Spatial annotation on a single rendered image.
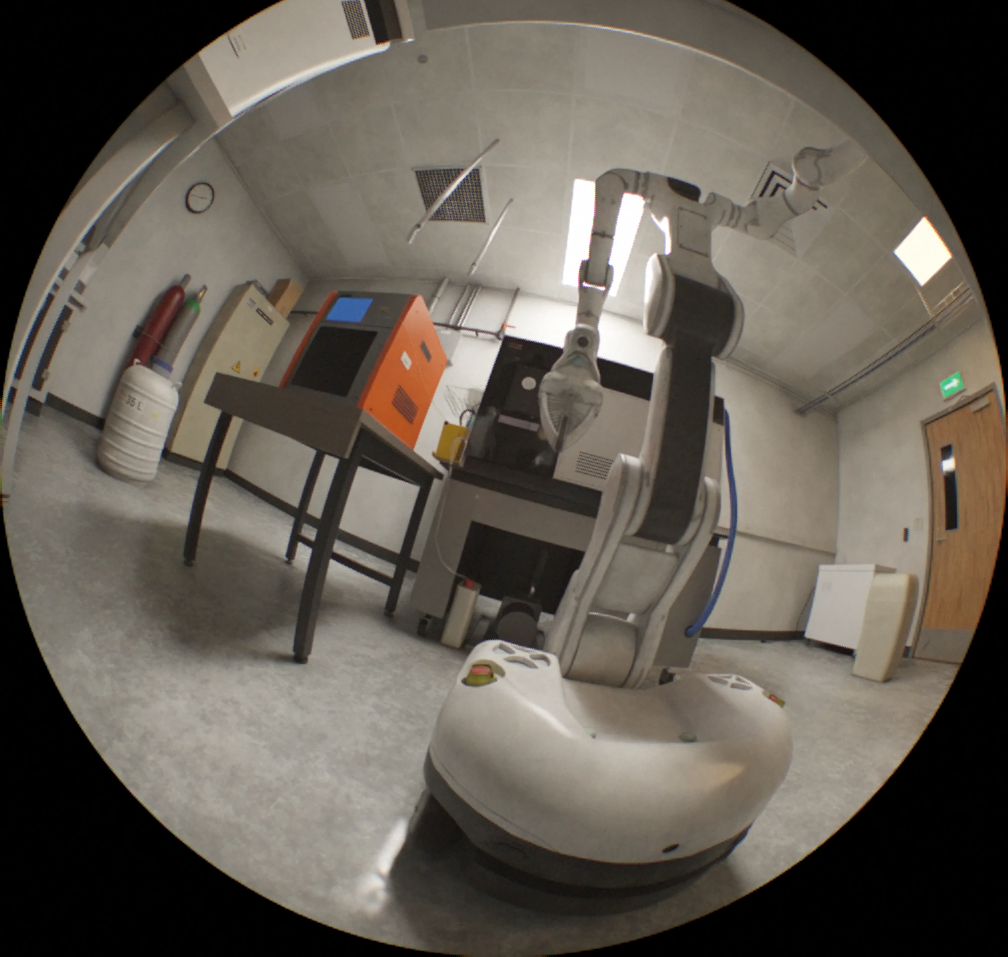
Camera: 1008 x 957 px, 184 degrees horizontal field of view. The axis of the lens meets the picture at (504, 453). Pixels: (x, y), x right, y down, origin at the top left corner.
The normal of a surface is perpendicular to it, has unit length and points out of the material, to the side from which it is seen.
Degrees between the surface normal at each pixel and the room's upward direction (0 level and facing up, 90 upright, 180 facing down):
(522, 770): 53
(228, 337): 90
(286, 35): 90
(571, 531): 90
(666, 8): 180
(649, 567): 125
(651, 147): 180
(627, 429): 90
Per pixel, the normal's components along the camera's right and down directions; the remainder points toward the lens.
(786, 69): -0.28, 0.93
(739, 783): 0.25, -0.77
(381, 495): -0.06, -0.25
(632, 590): -0.25, 0.32
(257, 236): 0.96, 0.25
